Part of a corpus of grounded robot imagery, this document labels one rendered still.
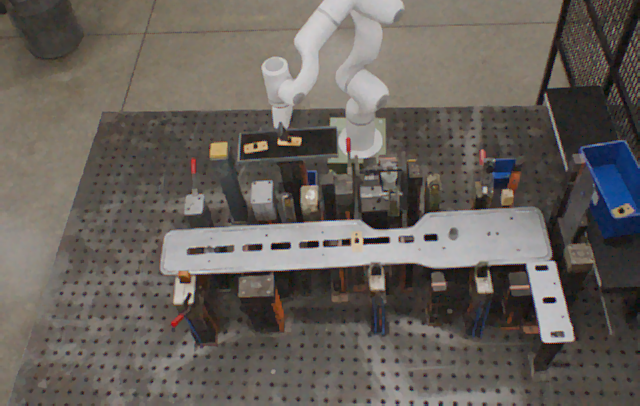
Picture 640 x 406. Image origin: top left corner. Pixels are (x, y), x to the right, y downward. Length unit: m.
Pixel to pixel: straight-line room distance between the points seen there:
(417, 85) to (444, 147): 1.27
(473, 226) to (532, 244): 0.21
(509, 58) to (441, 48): 0.43
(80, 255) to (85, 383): 0.57
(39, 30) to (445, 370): 3.46
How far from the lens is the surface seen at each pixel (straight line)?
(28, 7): 4.71
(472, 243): 2.38
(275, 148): 2.44
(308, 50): 2.16
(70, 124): 4.50
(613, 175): 2.61
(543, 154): 3.05
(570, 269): 2.37
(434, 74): 4.30
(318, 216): 2.43
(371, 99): 2.53
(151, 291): 2.77
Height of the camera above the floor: 3.03
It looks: 55 degrees down
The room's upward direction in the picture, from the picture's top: 8 degrees counter-clockwise
